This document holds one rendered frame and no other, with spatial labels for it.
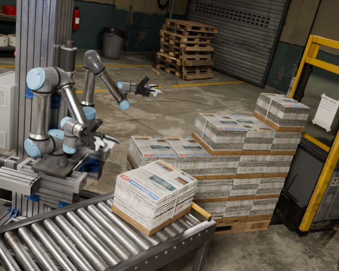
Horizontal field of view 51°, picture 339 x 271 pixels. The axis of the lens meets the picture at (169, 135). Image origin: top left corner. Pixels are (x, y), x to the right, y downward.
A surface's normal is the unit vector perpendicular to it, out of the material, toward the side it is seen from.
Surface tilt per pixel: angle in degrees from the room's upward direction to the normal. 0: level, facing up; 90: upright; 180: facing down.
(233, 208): 90
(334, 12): 90
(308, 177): 90
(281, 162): 90
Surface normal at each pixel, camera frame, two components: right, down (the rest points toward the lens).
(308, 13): -0.71, 0.14
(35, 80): -0.54, 0.09
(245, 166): 0.36, 0.41
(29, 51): -0.17, 0.35
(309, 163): -0.91, -0.02
